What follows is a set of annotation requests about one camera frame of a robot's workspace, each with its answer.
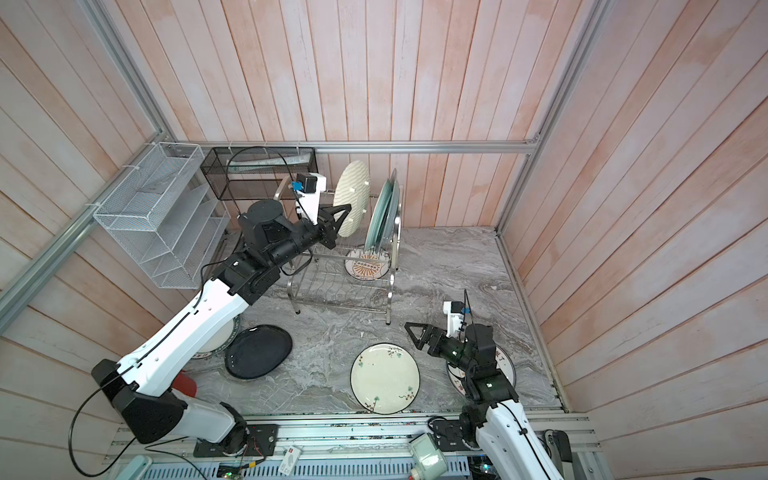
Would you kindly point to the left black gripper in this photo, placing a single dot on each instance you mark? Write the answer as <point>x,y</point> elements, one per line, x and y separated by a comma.
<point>326,225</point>

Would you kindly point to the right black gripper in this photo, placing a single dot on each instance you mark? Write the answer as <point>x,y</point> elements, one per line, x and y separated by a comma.
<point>431,331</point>

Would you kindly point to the yellow woven plate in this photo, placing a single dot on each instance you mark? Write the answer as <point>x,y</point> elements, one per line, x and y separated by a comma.
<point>353,188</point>

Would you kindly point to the light teal flower plate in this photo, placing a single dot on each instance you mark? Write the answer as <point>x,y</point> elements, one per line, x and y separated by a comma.
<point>378,216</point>

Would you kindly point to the grey green plate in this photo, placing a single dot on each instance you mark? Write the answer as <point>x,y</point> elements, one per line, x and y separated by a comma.
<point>388,223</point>

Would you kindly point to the cream floral plate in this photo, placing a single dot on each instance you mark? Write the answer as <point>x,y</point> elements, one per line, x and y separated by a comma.
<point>385,379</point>

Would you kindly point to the orange sunburst plate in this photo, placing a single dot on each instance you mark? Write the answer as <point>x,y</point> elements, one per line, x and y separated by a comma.
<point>504,363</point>
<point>367,265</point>

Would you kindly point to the steel wire dish rack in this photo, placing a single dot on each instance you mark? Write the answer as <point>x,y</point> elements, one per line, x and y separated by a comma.
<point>318,277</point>

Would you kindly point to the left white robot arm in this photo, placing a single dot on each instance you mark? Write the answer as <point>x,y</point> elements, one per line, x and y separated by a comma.
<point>139,385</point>

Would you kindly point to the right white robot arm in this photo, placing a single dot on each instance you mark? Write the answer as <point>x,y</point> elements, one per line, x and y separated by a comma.
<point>494,419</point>

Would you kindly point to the white green device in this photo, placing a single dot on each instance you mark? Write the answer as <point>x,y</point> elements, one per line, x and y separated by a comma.
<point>429,461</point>

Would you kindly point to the dark navy plate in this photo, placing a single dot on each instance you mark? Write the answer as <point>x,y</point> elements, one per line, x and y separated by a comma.
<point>257,351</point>

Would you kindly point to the green rim lettered plate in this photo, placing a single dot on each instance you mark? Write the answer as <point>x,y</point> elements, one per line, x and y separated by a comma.
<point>220,340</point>

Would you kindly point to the red pencil holder cup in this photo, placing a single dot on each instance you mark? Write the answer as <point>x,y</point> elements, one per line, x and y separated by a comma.
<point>185,384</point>

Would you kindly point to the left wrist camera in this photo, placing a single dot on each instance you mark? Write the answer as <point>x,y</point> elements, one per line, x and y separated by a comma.
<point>307,189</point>

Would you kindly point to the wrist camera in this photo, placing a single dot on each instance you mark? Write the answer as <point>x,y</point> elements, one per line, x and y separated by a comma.
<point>307,189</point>
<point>455,318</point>

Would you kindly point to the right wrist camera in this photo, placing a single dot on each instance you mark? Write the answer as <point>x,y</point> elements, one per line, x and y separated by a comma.
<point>455,318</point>

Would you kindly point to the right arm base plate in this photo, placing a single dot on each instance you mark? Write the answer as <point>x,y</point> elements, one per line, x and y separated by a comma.
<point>447,435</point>

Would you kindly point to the black mesh wall basket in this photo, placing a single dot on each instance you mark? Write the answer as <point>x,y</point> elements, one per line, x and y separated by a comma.
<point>254,173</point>

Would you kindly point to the white wire wall shelf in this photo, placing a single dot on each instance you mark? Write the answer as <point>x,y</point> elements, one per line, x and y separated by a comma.
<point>166,220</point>

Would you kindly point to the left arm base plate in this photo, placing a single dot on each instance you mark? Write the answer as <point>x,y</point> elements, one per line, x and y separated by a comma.
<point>260,441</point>

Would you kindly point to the aluminium frame rail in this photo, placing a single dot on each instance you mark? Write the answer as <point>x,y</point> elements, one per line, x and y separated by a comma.
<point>31,280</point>

